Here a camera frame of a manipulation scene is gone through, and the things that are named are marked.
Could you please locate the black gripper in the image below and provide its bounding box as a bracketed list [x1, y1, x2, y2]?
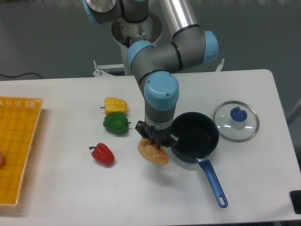
[135, 121, 178, 150]

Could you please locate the triangle bread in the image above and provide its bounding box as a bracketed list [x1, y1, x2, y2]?
[137, 138, 169, 165]

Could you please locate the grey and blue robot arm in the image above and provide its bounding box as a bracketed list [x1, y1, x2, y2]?
[83, 0, 219, 147]

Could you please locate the green bell pepper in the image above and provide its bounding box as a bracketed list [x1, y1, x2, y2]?
[103, 112, 131, 136]

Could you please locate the red bell pepper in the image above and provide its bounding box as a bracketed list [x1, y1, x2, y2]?
[89, 143, 115, 166]

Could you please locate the yellow bell pepper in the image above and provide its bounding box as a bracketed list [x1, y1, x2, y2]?
[100, 97, 127, 115]

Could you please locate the glass lid with blue knob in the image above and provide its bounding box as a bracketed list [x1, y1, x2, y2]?
[213, 100, 260, 143]

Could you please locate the yellow wicker basket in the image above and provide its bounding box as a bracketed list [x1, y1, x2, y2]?
[0, 97, 43, 206]

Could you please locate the black device at table edge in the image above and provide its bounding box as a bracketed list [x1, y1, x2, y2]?
[289, 190, 301, 214]

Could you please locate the dark pan with blue handle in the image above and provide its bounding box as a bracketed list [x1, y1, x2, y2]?
[171, 112, 228, 208]

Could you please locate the black cable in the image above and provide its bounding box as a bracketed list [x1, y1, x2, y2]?
[0, 73, 43, 80]

